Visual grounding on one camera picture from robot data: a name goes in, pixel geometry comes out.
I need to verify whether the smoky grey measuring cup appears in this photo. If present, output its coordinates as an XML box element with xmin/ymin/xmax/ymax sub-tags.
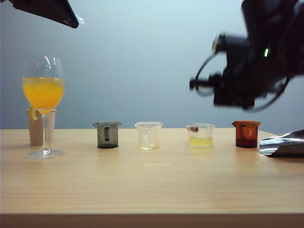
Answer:
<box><xmin>93</xmin><ymin>122</ymin><xmax>122</xmax><ymax>150</ymax></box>

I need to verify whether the amber measuring cup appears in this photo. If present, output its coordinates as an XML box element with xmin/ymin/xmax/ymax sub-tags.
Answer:
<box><xmin>231</xmin><ymin>120</ymin><xmax>262</xmax><ymax>149</ymax></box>

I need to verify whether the clear wooden-handled measuring cup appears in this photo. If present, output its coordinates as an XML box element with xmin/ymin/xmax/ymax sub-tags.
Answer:
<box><xmin>186</xmin><ymin>123</ymin><xmax>216</xmax><ymax>149</ymax></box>

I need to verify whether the black cable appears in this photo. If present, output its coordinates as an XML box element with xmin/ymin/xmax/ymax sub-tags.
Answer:
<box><xmin>196</xmin><ymin>51</ymin><xmax>228</xmax><ymax>97</ymax></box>
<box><xmin>251</xmin><ymin>77</ymin><xmax>292</xmax><ymax>112</ymax></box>

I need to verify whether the beige tumbler cup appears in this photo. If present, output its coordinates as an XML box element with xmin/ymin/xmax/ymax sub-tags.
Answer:
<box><xmin>25</xmin><ymin>109</ymin><xmax>57</xmax><ymax>146</ymax></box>

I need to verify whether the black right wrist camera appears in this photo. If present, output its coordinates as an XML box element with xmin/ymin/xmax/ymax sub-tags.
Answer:
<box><xmin>212</xmin><ymin>34</ymin><xmax>250</xmax><ymax>64</ymax></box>

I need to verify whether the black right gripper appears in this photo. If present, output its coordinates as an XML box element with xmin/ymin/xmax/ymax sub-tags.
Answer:
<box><xmin>189</xmin><ymin>61</ymin><xmax>286</xmax><ymax>111</ymax></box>

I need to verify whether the clear glass-handled measuring cup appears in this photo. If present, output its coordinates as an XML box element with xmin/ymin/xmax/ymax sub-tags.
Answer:
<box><xmin>133</xmin><ymin>121</ymin><xmax>164</xmax><ymax>151</ymax></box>

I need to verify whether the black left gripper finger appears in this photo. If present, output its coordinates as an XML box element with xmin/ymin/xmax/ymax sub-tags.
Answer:
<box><xmin>8</xmin><ymin>0</ymin><xmax>79</xmax><ymax>29</ymax></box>

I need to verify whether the wine glass with orange juice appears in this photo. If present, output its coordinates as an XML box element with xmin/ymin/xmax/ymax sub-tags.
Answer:
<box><xmin>22</xmin><ymin>56</ymin><xmax>66</xmax><ymax>160</ymax></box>

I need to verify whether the yellow lemon slice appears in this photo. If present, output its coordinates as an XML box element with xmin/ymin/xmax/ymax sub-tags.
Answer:
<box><xmin>28</xmin><ymin>106</ymin><xmax>38</xmax><ymax>121</ymax></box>

